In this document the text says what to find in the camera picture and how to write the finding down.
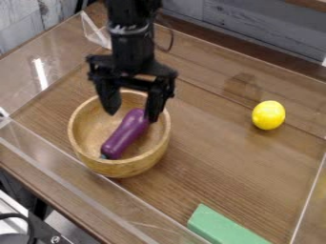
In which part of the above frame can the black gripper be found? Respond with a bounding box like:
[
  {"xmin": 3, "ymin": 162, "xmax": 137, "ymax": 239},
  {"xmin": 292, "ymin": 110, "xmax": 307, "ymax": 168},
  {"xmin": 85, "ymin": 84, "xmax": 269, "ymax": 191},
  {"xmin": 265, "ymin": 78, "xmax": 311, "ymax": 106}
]
[{"xmin": 88, "ymin": 30, "xmax": 177, "ymax": 123}]

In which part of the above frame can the purple toy eggplant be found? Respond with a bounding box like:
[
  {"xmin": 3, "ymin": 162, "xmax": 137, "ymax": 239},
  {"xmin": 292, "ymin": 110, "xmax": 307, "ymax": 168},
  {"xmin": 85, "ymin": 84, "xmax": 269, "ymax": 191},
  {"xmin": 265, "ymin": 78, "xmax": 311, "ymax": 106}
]
[{"xmin": 101, "ymin": 108, "xmax": 150, "ymax": 160}]

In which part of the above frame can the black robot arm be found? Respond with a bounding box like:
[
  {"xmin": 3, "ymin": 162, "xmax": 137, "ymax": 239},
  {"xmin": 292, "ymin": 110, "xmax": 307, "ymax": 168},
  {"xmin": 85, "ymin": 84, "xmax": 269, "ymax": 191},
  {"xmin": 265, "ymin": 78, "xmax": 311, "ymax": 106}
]
[{"xmin": 88, "ymin": 0, "xmax": 178, "ymax": 123}]

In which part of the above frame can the brown wooden bowl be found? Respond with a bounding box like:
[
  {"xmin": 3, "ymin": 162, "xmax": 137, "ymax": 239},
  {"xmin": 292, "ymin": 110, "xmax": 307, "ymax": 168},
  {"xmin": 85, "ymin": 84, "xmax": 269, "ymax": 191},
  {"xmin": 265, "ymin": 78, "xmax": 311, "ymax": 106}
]
[{"xmin": 69, "ymin": 90, "xmax": 173, "ymax": 178}]

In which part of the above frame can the yellow toy lemon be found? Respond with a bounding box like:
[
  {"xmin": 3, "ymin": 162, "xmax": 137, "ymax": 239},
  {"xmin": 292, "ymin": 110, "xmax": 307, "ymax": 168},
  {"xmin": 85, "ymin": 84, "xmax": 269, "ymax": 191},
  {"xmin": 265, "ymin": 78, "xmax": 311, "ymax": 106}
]
[{"xmin": 252, "ymin": 100, "xmax": 287, "ymax": 131}]

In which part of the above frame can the green foam block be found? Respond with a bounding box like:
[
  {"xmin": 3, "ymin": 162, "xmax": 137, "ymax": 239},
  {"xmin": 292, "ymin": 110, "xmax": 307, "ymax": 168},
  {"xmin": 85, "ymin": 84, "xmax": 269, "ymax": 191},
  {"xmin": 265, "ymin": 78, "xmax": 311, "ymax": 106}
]
[{"xmin": 188, "ymin": 204, "xmax": 272, "ymax": 244}]

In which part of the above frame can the clear acrylic corner bracket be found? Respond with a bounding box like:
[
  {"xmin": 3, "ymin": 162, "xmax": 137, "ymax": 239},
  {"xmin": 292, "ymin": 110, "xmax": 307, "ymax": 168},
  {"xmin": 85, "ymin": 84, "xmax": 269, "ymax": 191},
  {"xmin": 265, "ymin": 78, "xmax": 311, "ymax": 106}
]
[{"xmin": 81, "ymin": 11, "xmax": 113, "ymax": 50}]

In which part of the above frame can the clear acrylic tray wall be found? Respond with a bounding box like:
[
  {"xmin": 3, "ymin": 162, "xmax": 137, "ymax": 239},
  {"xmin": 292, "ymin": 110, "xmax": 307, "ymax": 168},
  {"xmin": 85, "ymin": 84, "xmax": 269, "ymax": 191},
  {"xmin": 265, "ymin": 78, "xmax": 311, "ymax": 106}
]
[{"xmin": 0, "ymin": 17, "xmax": 326, "ymax": 244}]

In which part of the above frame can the black cable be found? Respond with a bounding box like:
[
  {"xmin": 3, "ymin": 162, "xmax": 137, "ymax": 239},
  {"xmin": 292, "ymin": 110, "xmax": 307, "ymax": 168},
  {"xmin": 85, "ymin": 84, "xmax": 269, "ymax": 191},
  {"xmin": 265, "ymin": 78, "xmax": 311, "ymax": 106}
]
[{"xmin": 0, "ymin": 213, "xmax": 38, "ymax": 244}]

